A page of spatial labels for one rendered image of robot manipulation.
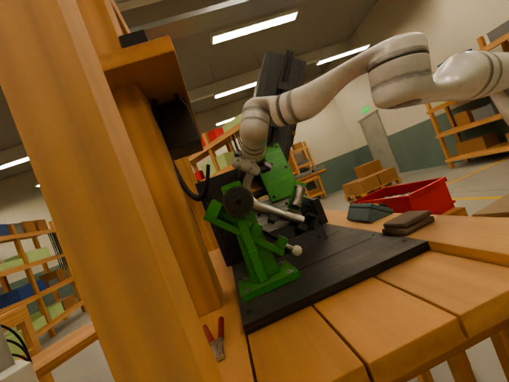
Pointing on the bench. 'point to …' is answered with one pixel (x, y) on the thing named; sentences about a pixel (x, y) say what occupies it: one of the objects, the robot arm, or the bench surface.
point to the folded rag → (407, 222)
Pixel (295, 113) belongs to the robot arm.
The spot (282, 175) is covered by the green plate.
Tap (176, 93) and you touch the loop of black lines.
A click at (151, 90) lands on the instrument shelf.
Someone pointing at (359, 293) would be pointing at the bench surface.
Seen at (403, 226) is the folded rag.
